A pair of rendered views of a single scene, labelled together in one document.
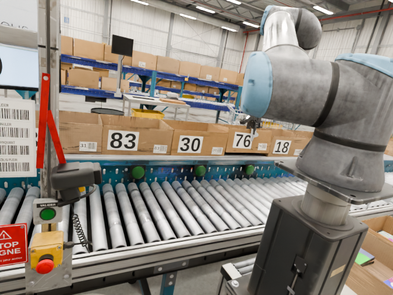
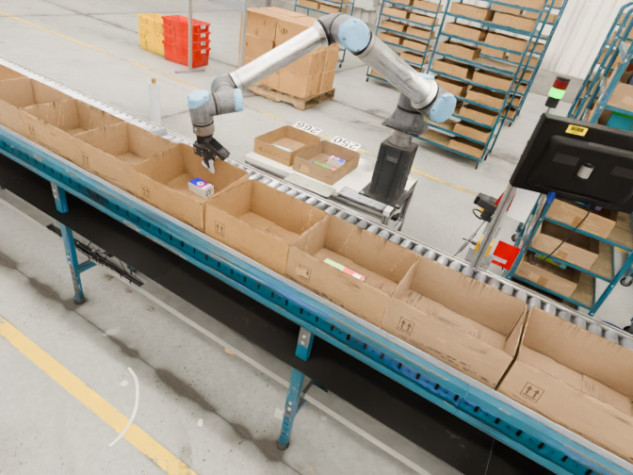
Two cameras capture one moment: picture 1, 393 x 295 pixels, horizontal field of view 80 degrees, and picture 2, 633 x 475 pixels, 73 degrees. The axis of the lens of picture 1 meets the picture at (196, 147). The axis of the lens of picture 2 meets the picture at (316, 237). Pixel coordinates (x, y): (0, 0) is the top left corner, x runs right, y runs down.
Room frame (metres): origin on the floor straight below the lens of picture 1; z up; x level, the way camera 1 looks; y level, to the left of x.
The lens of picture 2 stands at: (2.28, 1.31, 1.92)
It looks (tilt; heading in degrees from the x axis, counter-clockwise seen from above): 34 degrees down; 233
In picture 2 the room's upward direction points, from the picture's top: 11 degrees clockwise
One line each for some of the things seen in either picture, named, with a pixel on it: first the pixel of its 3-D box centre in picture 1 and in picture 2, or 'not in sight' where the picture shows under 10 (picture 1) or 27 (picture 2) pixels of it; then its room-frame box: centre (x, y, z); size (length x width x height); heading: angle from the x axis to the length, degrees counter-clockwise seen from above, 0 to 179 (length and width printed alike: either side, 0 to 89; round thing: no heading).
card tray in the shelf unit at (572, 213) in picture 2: not in sight; (583, 204); (-0.17, 0.40, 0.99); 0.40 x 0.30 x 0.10; 24
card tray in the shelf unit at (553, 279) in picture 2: not in sight; (550, 263); (-0.17, 0.41, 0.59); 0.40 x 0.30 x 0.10; 26
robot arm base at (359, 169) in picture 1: (341, 155); (408, 115); (0.56, -0.35, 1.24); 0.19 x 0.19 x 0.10
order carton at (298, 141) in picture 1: (276, 141); (130, 158); (1.95, -0.65, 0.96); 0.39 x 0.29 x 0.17; 118
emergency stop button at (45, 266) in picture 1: (45, 263); not in sight; (0.48, 0.33, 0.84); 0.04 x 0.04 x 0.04; 28
